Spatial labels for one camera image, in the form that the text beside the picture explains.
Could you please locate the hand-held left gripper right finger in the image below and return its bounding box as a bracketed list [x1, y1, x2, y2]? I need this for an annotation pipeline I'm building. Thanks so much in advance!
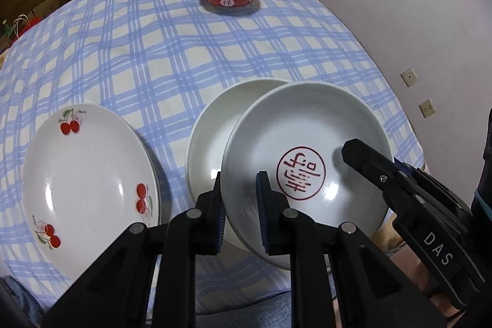
[256, 170, 446, 328]

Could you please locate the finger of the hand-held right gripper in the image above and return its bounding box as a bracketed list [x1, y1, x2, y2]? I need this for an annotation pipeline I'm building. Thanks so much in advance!
[394, 159, 473, 221]
[342, 139, 414, 213]

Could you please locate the small red bowl with seal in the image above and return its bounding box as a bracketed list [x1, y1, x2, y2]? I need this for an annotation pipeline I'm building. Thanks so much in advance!
[220, 81, 395, 271]

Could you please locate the large white bowl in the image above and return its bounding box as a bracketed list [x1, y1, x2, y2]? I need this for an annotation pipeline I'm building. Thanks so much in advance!
[185, 78, 295, 248]

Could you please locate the white cherry print plate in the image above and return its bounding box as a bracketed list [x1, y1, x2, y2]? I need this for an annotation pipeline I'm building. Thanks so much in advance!
[22, 103, 156, 280]

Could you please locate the blue checked cloth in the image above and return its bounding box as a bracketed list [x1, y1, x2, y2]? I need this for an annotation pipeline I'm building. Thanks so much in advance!
[0, 0, 425, 315]

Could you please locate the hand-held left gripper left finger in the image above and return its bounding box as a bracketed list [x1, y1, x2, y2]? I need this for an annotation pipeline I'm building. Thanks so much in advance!
[42, 170, 227, 328]

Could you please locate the red paper bag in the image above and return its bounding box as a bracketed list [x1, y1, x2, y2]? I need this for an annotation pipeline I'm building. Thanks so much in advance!
[11, 15, 45, 40]

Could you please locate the beige wall socket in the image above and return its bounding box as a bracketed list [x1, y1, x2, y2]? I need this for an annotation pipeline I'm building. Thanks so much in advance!
[418, 97, 437, 118]
[400, 67, 419, 87]

